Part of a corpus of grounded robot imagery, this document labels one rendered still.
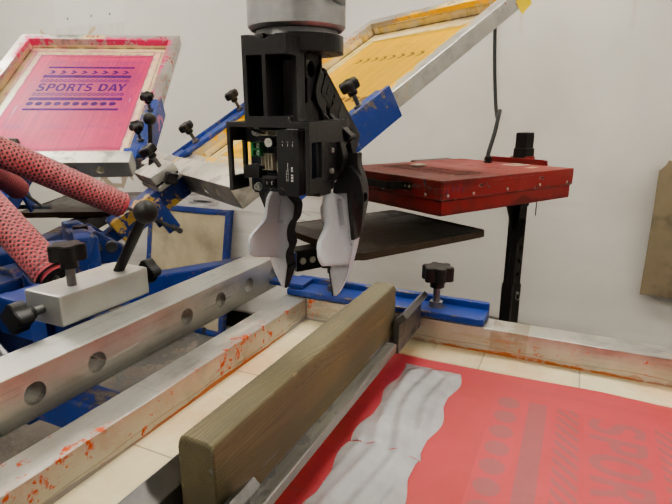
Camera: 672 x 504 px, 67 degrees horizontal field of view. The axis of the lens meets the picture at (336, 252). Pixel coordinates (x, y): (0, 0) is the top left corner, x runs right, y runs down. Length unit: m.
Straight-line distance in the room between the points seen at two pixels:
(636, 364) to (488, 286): 1.86
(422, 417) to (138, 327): 0.33
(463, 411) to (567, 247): 1.92
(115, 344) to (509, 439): 0.42
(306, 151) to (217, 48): 2.68
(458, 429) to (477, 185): 0.92
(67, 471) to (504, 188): 1.24
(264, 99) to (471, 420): 0.38
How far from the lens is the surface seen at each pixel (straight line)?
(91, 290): 0.64
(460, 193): 1.35
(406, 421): 0.55
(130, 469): 0.53
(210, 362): 0.62
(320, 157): 0.39
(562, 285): 2.51
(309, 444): 0.46
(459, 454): 0.53
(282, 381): 0.42
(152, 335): 0.64
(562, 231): 2.45
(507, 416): 0.59
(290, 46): 0.38
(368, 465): 0.49
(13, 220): 0.87
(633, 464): 0.57
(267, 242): 0.45
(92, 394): 0.75
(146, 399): 0.56
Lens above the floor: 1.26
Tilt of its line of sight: 15 degrees down
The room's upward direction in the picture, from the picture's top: straight up
